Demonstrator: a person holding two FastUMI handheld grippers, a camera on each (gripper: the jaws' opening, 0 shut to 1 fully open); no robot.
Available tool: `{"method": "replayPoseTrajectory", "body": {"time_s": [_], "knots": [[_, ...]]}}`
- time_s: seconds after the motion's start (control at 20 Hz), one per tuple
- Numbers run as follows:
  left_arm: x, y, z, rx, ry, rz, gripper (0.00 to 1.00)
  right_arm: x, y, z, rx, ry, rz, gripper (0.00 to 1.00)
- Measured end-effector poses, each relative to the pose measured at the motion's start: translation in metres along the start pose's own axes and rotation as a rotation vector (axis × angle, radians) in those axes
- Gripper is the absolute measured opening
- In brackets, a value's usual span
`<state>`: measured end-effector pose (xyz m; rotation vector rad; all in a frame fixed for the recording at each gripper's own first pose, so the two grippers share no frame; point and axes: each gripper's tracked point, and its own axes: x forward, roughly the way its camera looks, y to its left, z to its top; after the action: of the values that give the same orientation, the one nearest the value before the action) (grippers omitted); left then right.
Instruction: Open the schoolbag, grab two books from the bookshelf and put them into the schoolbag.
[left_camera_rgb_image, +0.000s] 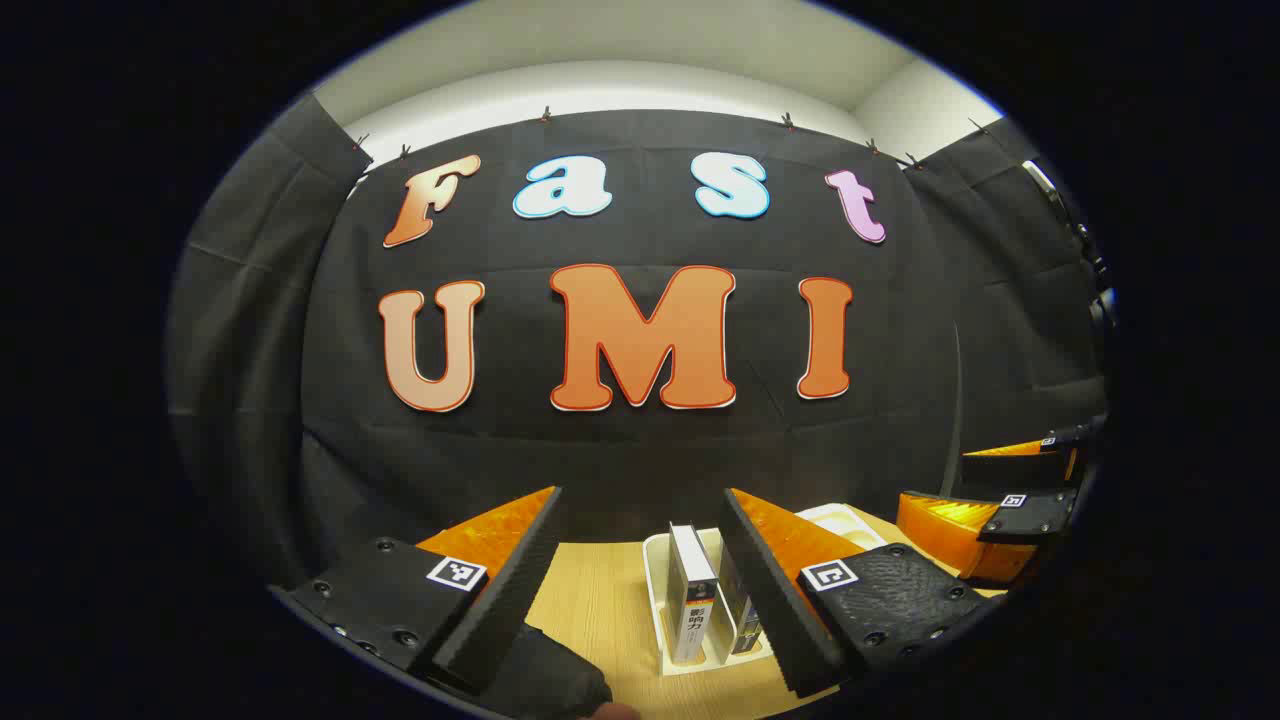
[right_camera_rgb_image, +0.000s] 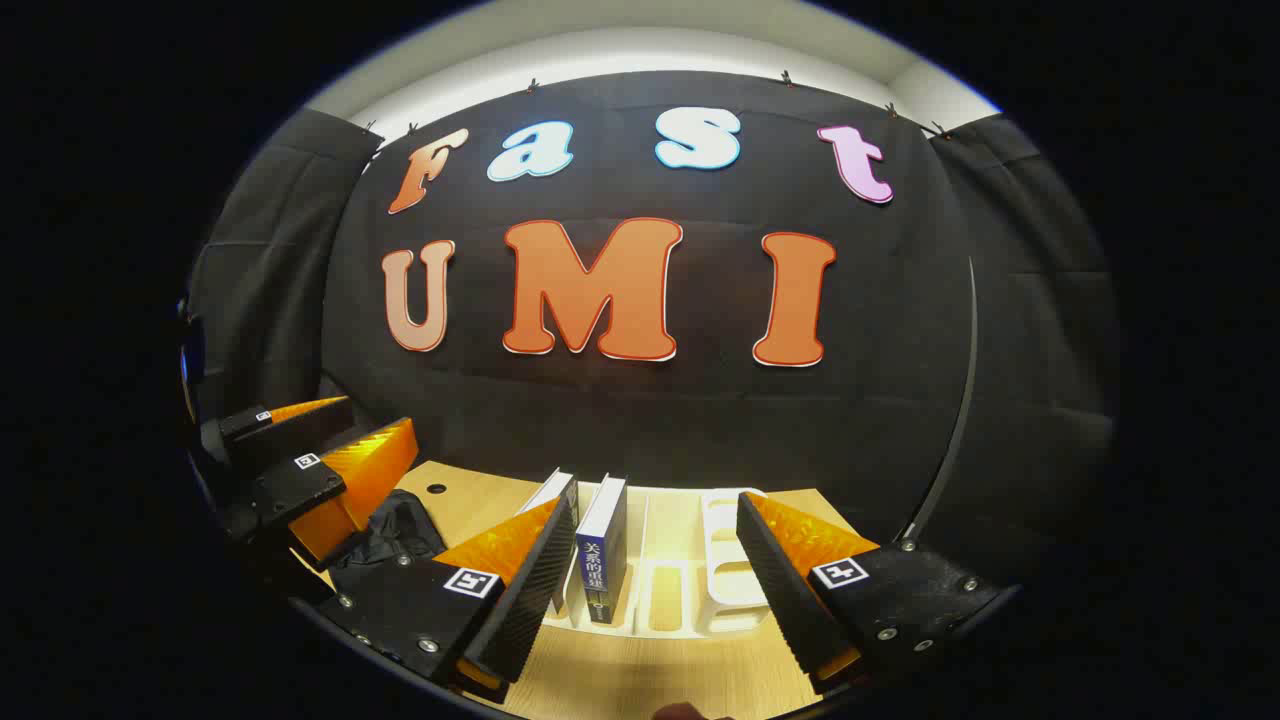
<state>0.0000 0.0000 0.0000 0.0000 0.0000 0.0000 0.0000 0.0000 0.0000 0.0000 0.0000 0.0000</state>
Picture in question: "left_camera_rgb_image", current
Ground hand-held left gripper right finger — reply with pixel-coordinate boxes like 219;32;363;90
721;487;991;700

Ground black schoolbag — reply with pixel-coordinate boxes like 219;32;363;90
480;620;613;720

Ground white bookshelf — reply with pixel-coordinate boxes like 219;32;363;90
642;503;891;678

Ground blue cover book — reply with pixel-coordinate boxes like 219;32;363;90
718;560;763;656

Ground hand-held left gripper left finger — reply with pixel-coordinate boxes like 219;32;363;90
283;485;566;698

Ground portrait cover book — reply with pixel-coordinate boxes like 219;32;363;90
667;522;721;666

